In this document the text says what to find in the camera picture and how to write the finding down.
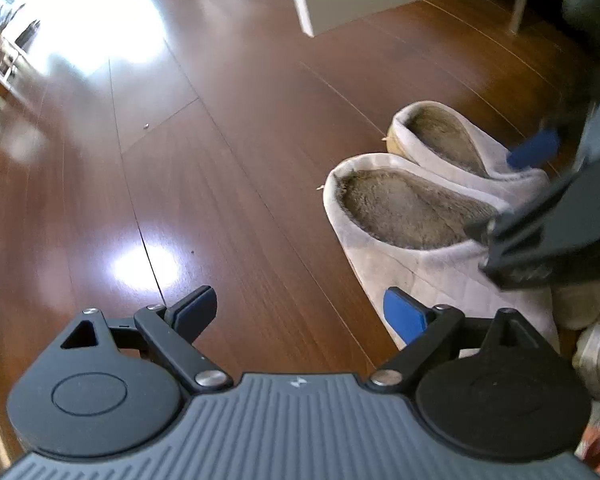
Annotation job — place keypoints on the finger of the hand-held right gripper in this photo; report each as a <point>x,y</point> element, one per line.
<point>532,150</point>
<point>530,235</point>

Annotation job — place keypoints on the beige quilted slipper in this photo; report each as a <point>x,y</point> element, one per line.
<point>430,270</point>
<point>445,140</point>

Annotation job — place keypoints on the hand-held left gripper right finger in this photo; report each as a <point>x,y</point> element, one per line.
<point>405,315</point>

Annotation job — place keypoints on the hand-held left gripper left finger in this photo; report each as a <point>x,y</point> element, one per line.
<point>197,307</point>

